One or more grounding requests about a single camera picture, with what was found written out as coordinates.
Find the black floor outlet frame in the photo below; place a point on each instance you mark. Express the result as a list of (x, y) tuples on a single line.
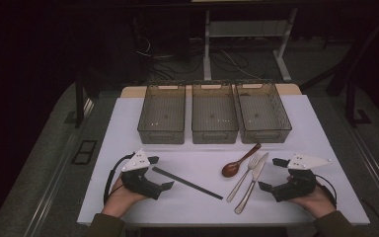
[(84, 152)]

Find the person's right hand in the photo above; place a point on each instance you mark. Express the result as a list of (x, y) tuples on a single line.
[(319, 204)]

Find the brown wooden spoon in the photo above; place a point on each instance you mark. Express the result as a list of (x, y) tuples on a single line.
[(232, 169)]

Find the white table mat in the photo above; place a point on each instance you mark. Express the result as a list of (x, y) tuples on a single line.
[(190, 210)]

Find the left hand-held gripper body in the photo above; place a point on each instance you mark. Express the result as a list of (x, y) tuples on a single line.
[(138, 182)]

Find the silver metal fork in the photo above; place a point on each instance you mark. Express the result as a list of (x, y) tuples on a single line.
[(242, 182)]

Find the clear smoky plastic bin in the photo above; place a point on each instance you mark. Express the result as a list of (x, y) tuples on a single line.
[(214, 113), (263, 113), (163, 113)]

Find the white metal desk frame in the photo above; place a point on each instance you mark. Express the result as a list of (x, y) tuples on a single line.
[(246, 29)]

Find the black metal stand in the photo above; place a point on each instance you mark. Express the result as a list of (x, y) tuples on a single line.
[(350, 102)]

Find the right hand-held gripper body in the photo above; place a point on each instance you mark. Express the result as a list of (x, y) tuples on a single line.
[(296, 189)]

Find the silver metal knife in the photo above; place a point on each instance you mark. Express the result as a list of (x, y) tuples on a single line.
[(255, 177)]

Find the person's left hand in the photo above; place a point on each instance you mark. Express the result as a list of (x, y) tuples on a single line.
[(120, 200)]

